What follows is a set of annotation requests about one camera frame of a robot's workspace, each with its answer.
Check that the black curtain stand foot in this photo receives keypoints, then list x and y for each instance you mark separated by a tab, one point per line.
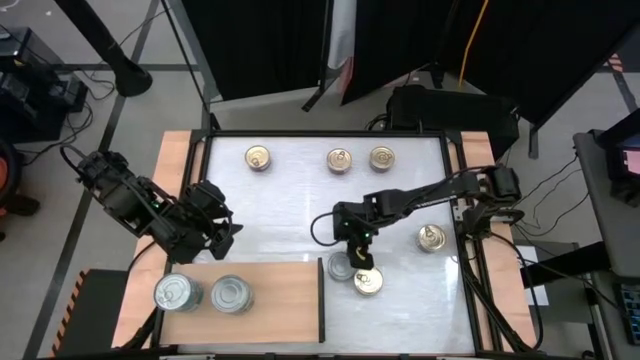
321	92

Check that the black stand with round base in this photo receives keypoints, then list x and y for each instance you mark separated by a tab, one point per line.
131	80

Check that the black equipment rack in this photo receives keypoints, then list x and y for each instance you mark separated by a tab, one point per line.
30	100

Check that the red white striped marker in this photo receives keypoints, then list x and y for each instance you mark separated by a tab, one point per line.
615	62

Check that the black keyboard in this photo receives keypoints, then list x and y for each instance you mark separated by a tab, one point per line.
631	310

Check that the white curtain with pink hem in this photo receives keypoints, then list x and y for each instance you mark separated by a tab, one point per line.
342	35

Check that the black monitor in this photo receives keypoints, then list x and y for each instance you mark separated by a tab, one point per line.
625	145

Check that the grey side table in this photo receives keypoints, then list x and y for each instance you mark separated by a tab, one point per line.
607	215

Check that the gold salmon can blue label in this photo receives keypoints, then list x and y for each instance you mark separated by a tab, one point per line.
431	238
339	161
257	158
382	159
368	282

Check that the silver tuna can green label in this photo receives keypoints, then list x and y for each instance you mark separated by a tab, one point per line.
231	294
339	268

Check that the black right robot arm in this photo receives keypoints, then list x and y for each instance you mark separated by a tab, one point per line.
425	192

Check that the black aluminium table frame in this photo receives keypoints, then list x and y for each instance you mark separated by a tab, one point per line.
325	133

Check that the black mat with orange stripes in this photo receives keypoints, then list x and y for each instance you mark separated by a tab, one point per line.
95	315

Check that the black curtain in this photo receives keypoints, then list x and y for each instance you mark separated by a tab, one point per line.
260	45
525	45

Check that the grey metal post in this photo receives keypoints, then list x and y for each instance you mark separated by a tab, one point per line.
192	52

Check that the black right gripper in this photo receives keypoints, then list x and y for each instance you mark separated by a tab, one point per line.
357	225

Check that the wooden shelf board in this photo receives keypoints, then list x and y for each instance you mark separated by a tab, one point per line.
285	310

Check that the white floor plate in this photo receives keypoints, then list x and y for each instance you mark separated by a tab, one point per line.
537	295

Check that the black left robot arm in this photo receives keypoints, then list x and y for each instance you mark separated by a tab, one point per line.
125	197

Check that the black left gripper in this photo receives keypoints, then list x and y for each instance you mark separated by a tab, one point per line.
212	215

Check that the orange and black device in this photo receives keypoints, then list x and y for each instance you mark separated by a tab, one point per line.
4	172

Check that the black crossbar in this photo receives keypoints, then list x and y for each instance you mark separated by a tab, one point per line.
565	265

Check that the teal can silver pull-tab lid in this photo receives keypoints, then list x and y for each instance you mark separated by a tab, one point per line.
175	291

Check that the black equipment case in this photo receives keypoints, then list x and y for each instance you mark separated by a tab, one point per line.
450	112

